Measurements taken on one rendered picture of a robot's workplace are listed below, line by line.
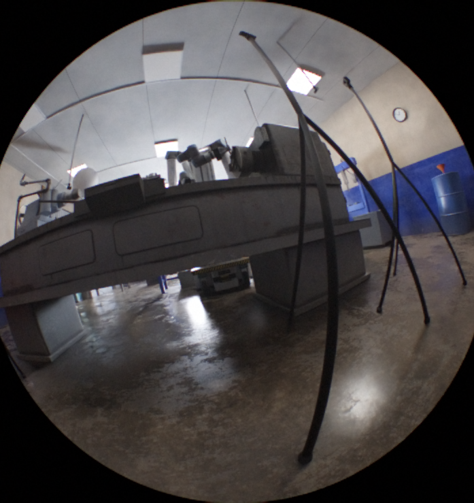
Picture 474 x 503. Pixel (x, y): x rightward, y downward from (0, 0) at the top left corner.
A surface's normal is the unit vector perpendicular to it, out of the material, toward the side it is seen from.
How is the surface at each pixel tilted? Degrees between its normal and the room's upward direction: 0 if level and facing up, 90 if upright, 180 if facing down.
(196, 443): 0
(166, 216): 90
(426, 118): 90
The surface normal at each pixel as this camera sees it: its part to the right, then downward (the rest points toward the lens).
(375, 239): -0.90, 0.20
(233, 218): 0.28, -0.05
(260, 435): -0.21, -0.98
